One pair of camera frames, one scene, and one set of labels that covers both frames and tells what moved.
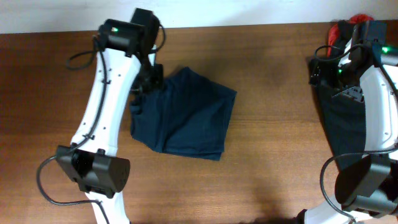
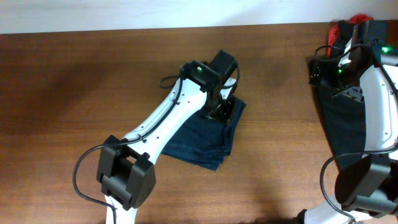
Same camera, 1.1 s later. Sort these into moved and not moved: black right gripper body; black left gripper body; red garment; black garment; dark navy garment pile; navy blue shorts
Moved: navy blue shorts; black left gripper body
Not moved: dark navy garment pile; red garment; black right gripper body; black garment
